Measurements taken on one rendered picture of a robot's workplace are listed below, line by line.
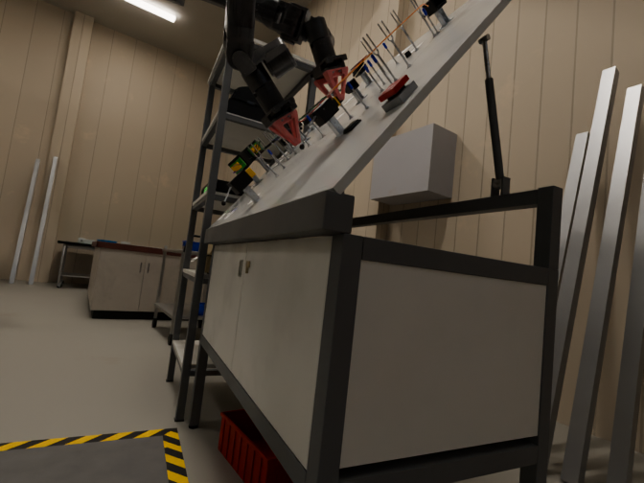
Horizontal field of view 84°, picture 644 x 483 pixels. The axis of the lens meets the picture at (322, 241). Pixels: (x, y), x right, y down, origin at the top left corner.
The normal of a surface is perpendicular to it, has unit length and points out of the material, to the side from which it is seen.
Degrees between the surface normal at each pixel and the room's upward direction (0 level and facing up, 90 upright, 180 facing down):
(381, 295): 90
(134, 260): 90
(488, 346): 90
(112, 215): 90
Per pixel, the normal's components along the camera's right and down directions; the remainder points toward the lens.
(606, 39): -0.82, -0.14
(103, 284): 0.55, 0.00
